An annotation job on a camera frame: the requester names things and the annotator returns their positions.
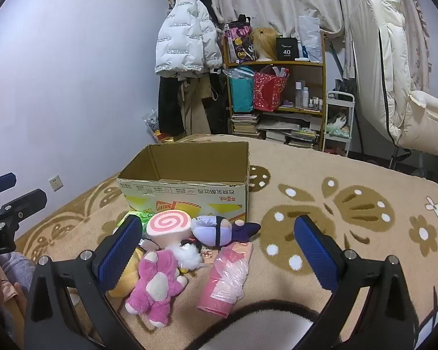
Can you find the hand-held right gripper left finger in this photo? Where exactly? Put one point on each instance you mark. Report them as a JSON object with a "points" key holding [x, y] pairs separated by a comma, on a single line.
{"points": [[120, 251]]}

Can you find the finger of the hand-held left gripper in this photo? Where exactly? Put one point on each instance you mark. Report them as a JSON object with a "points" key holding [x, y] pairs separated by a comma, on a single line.
{"points": [[25, 202], [0, 184]]}

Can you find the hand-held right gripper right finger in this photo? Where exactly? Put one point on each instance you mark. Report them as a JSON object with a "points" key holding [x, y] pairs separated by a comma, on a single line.
{"points": [[315, 255]]}

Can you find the yellow plush toy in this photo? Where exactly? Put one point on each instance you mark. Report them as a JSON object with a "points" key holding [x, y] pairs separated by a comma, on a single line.
{"points": [[126, 280]]}

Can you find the pink bear plush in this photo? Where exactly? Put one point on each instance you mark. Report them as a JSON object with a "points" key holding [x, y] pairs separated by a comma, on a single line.
{"points": [[153, 288]]}

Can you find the pink swirl plush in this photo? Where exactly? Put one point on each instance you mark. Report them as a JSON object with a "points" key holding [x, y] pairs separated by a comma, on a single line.
{"points": [[168, 224]]}

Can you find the purple-haired plush doll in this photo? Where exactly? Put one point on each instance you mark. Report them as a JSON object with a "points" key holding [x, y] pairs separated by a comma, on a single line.
{"points": [[208, 231]]}

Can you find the pink cloth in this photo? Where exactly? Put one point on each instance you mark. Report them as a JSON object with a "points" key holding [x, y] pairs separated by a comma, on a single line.
{"points": [[222, 284]]}

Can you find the cardboard box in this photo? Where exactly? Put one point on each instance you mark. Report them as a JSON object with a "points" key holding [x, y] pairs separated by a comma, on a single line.
{"points": [[204, 200]]}

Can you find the person's left forearm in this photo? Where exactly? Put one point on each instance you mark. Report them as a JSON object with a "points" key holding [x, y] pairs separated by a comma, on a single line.
{"points": [[18, 268]]}

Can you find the pastel soft toy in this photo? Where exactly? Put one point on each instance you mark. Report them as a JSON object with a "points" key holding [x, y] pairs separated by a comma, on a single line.
{"points": [[337, 122]]}

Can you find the green packet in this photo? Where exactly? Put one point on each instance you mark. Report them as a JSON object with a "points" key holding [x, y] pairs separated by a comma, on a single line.
{"points": [[146, 214]]}

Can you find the beige patterned blanket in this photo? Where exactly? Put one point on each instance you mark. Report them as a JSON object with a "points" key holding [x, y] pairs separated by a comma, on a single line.
{"points": [[314, 189]]}

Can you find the white fluffy plush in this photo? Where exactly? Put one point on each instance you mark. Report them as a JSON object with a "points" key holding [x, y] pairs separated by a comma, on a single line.
{"points": [[188, 257]]}

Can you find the small printed card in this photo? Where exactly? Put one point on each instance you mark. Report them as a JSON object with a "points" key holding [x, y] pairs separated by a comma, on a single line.
{"points": [[206, 255]]}

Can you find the white metal cart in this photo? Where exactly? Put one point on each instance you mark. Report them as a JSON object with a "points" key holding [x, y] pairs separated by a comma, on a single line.
{"points": [[337, 135]]}

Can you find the pile of papers and books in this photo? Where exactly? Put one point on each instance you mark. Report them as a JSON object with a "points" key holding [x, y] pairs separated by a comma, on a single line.
{"points": [[292, 133]]}

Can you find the colourful snack bags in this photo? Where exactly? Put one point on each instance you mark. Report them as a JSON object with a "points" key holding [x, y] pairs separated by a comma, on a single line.
{"points": [[153, 124]]}

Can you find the stack of books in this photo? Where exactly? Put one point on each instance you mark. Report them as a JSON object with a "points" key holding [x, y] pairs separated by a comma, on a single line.
{"points": [[244, 124]]}

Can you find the black hanging garment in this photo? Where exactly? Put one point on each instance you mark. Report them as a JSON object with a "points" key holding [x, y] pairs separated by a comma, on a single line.
{"points": [[169, 105]]}

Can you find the row of cosmetic bottles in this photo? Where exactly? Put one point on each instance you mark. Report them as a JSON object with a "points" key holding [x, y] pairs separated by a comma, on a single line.
{"points": [[305, 96]]}

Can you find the beige hanging trousers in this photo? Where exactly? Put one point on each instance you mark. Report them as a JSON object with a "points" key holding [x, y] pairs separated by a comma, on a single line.
{"points": [[195, 109]]}

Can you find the black hanging bag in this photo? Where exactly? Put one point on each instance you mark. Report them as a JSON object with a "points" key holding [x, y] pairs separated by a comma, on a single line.
{"points": [[217, 113]]}

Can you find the red patterned bag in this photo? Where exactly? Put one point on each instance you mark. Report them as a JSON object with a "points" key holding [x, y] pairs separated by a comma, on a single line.
{"points": [[268, 91]]}

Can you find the teal bag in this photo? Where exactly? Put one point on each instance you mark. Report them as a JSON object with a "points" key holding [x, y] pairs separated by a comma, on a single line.
{"points": [[241, 94]]}

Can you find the wooden shelf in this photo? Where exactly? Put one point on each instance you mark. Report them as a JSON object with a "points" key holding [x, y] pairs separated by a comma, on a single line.
{"points": [[277, 64]]}

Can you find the cream padded lounge chair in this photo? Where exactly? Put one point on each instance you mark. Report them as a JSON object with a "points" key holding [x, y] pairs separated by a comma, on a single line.
{"points": [[379, 62]]}

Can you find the black box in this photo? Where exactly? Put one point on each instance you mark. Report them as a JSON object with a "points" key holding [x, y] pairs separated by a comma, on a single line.
{"points": [[286, 49]]}

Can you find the white plastic bag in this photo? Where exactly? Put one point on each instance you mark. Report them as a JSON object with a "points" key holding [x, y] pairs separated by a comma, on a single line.
{"points": [[310, 36]]}

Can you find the blonde wig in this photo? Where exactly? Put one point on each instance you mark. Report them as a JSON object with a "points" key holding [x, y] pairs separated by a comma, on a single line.
{"points": [[262, 42]]}

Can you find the white puffer jacket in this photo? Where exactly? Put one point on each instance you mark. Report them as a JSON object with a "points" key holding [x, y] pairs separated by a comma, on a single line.
{"points": [[182, 36]]}

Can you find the black printed tote bag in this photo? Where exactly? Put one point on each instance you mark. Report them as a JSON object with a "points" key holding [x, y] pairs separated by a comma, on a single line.
{"points": [[241, 43]]}

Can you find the wall socket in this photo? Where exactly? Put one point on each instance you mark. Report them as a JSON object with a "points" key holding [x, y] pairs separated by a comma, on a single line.
{"points": [[56, 183]]}

